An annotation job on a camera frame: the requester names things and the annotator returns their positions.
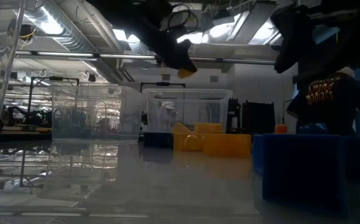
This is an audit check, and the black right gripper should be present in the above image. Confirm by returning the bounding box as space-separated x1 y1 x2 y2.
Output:
270 4 316 75

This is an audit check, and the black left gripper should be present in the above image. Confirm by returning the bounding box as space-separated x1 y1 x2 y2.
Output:
142 18 199 74

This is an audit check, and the ceiling light panel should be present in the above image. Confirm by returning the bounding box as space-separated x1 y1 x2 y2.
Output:
113 29 206 45

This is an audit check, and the black cabinet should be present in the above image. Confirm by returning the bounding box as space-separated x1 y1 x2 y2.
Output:
241 101 276 135

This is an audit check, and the person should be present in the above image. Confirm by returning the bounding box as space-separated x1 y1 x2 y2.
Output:
285 66 360 137

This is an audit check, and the black equipment rack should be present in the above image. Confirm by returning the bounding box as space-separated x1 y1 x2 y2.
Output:
226 98 242 134

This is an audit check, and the long ceiling pipe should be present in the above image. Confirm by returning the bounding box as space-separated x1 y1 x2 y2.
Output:
14 50 277 66

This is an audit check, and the black ceiling device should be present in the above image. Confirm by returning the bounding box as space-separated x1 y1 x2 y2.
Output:
17 23 38 42

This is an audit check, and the distant robot workstation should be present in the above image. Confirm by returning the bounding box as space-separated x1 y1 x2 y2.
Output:
0 105 53 133

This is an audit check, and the black metal frame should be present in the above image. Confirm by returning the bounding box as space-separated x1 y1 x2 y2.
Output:
27 76 80 125
140 82 186 90

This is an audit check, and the flat silver ventilation duct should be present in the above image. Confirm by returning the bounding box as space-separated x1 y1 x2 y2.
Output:
229 0 282 46

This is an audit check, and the flexible silver duct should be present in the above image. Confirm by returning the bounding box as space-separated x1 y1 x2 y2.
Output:
24 6 97 54

